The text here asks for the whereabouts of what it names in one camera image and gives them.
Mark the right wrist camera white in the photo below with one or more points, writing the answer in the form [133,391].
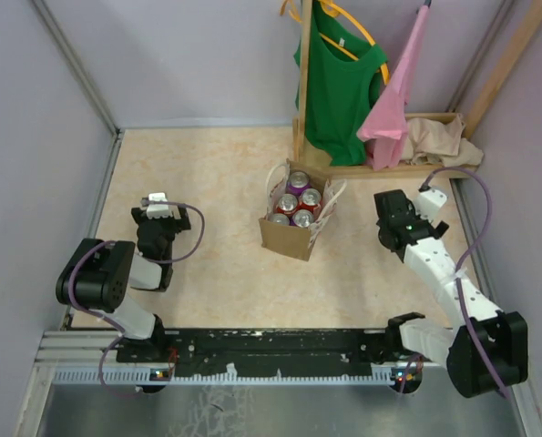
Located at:
[428,202]

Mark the wooden beam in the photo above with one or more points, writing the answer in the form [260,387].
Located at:
[509,56]

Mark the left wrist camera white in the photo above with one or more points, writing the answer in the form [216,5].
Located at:
[156,206]

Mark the silver top soda can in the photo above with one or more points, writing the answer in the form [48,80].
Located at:
[279,218]

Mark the pink t-shirt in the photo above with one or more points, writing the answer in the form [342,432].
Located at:
[385,129]

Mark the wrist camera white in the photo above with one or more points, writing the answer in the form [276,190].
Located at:
[428,202]
[156,206]

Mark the beige crumpled cloth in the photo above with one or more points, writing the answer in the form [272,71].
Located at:
[433,142]

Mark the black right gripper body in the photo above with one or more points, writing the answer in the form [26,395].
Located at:
[414,214]

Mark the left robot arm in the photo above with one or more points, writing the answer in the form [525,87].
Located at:
[99,273]

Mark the wooden clothes rack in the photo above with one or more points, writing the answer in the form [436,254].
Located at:
[303,150]

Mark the purple soda can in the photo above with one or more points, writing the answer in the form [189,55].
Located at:
[302,218]
[297,183]

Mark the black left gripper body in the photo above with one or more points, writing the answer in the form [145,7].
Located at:
[169,225]

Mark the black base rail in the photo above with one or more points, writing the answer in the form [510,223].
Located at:
[267,352]

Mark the yellow hanger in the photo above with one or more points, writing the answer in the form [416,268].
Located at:
[333,10]

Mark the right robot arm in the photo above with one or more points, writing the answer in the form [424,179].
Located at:
[485,349]

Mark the red soda can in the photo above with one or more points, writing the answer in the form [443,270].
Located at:
[287,204]
[311,200]

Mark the green t-shirt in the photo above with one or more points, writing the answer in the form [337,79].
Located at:
[343,85]

